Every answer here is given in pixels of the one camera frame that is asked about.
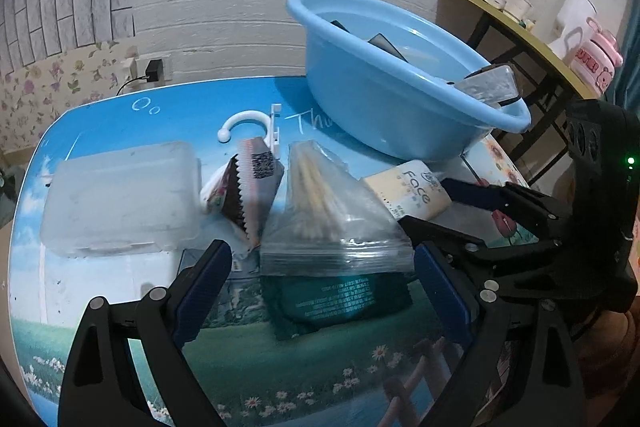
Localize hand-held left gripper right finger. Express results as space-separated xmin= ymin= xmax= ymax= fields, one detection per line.
xmin=414 ymin=242 xmax=586 ymax=427

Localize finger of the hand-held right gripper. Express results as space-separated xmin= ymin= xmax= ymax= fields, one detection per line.
xmin=400 ymin=216 xmax=586 ymax=303
xmin=441 ymin=178 xmax=576 ymax=243

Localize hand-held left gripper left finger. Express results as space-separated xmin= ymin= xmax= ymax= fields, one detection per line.
xmin=57 ymin=239 xmax=233 ymax=427

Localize cream tissue pack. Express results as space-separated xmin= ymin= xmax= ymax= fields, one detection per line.
xmin=362 ymin=159 xmax=451 ymax=222

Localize dark printed packet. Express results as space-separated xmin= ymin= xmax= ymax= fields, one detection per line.
xmin=262 ymin=272 xmax=415 ymax=342

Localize clear packet beige contents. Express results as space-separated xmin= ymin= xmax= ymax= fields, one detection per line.
xmin=452 ymin=63 xmax=519 ymax=108

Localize clear plastic storage box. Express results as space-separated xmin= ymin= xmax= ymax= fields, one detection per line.
xmin=40 ymin=142 xmax=202 ymax=258

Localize clear zip bag with sticks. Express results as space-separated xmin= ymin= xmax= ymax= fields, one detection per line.
xmin=260 ymin=141 xmax=417 ymax=279

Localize light blue plastic basin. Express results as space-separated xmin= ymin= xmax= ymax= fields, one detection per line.
xmin=286 ymin=0 xmax=532 ymax=162

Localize black case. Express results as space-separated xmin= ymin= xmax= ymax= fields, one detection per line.
xmin=367 ymin=33 xmax=408 ymax=62

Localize white plastic hook hanger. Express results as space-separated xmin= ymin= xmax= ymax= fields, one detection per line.
xmin=217 ymin=104 xmax=283 ymax=155

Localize pink container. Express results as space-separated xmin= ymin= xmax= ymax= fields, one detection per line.
xmin=561 ymin=18 xmax=624 ymax=92

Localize pink sawtooth-edged snack packet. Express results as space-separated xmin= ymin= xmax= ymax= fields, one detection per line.
xmin=200 ymin=138 xmax=287 ymax=253

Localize teal curtain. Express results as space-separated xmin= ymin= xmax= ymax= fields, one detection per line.
xmin=614 ymin=14 xmax=640 ymax=108

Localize wooden side table black frame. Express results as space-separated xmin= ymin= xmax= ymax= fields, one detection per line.
xmin=439 ymin=0 xmax=608 ymax=188

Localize white wall outlet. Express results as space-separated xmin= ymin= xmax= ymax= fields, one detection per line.
xmin=122 ymin=56 xmax=174 ymax=82

